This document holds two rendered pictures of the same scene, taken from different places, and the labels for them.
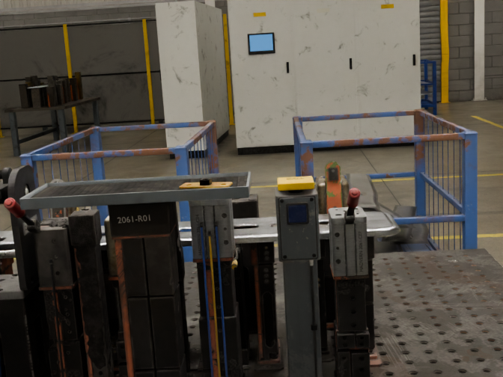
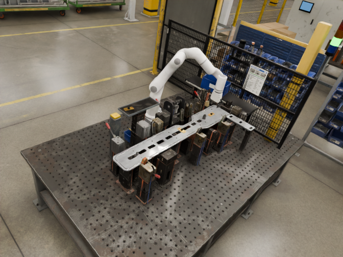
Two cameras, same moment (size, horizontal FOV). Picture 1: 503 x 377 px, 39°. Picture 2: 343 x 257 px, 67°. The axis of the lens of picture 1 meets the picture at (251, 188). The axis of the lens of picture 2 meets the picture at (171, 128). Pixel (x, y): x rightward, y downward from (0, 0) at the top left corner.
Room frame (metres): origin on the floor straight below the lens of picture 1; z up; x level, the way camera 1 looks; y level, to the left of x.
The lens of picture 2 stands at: (2.54, -1.22, 2.38)
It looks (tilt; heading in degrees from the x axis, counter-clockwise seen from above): 36 degrees down; 124
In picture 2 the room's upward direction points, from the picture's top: 11 degrees clockwise
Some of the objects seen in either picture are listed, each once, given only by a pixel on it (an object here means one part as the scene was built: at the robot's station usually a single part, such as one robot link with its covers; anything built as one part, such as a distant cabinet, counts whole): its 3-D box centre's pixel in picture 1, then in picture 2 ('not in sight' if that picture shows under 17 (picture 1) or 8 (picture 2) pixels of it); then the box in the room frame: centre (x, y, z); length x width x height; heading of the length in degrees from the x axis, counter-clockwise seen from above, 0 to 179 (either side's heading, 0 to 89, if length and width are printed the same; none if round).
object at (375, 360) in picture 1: (360, 288); (125, 174); (1.51, -0.23, 0.84); 0.18 x 0.06 x 0.29; 178
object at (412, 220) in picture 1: (373, 209); not in sight; (3.82, -0.65, 0.47); 1.20 x 0.80 x 0.95; 178
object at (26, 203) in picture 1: (141, 189); (139, 106); (1.19, 0.19, 1.16); 0.37 x 0.14 x 0.02; 88
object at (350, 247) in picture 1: (349, 301); (117, 156); (1.35, -0.18, 0.88); 0.11 x 0.10 x 0.36; 178
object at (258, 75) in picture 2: not in sight; (255, 80); (1.67, 1.42, 1.30); 0.23 x 0.02 x 0.31; 178
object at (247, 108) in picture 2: not in sight; (219, 94); (1.37, 1.31, 1.02); 0.90 x 0.22 x 0.03; 178
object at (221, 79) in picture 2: not in sight; (221, 81); (1.55, 0.87, 1.37); 0.09 x 0.08 x 0.13; 117
